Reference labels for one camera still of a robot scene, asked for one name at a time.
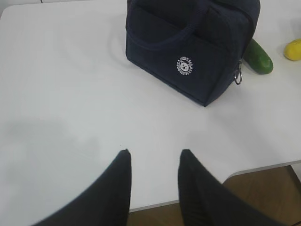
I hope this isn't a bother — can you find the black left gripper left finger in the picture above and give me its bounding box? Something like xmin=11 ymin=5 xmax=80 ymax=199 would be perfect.
xmin=37 ymin=150 xmax=131 ymax=226

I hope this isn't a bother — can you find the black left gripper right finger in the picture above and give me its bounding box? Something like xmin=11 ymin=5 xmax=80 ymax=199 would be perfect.
xmin=178 ymin=149 xmax=280 ymax=226

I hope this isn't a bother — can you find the navy blue lunch bag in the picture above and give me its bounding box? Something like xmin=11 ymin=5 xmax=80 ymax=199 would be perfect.
xmin=126 ymin=0 xmax=261 ymax=106

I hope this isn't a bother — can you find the green cucumber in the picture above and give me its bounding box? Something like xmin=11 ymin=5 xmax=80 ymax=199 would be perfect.
xmin=243 ymin=39 xmax=273 ymax=75

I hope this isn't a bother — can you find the yellow lemon-shaped item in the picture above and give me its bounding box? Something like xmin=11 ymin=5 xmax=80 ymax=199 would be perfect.
xmin=284 ymin=39 xmax=301 ymax=61

